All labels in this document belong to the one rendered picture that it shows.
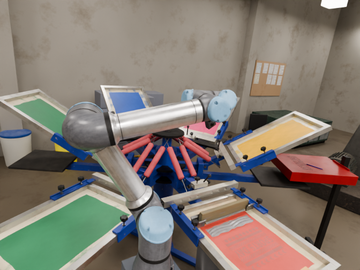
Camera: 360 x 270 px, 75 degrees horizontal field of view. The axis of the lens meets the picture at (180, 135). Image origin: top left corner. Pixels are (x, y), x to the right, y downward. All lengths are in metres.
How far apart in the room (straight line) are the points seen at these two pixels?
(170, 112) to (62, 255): 1.02
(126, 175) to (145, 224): 0.17
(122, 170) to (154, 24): 4.92
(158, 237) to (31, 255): 0.83
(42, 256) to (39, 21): 4.15
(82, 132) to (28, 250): 0.98
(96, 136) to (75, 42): 4.46
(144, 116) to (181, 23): 5.33
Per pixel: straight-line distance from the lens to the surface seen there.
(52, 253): 1.47
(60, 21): 5.05
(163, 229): 0.81
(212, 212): 1.56
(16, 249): 1.56
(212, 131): 2.78
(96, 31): 5.14
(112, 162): 0.81
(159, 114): 0.66
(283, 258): 1.56
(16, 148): 4.65
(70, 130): 0.68
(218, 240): 1.52
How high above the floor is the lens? 1.94
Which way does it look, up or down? 17 degrees down
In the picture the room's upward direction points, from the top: 5 degrees clockwise
